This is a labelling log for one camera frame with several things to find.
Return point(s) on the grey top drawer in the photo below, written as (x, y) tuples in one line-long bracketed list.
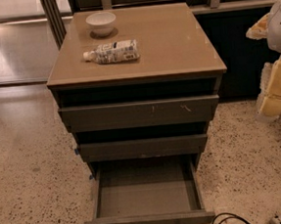
[(143, 113)]

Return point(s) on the grey bottom drawer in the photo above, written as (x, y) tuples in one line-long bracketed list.
[(159, 190)]

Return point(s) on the grey drawer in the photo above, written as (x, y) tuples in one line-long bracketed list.
[(143, 113), (159, 190), (156, 147)]

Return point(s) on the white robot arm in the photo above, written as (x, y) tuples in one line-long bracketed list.
[(269, 98)]

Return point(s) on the grey middle drawer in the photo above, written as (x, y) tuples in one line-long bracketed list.
[(156, 147)]

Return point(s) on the yellow foam padded gripper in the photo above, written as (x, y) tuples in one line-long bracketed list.
[(280, 29)]

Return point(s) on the white ceramic bowl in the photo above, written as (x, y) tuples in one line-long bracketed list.
[(101, 24)]

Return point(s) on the plastic bottle with label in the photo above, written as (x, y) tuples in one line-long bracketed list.
[(112, 53)]

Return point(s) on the brown drawer cabinet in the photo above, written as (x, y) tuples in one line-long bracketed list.
[(176, 61)]

